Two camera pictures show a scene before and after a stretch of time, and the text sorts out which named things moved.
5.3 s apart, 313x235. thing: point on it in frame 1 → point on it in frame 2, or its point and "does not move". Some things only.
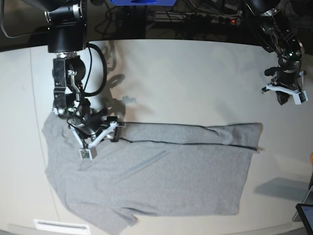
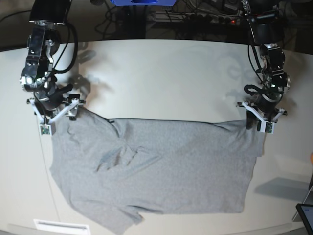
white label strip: [43, 224] does not move
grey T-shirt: [154, 169] does not move
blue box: [144, 2] does not move
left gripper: [91, 127] → [49, 105]
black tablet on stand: [306, 213] does not move
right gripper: [284, 82] → [264, 106]
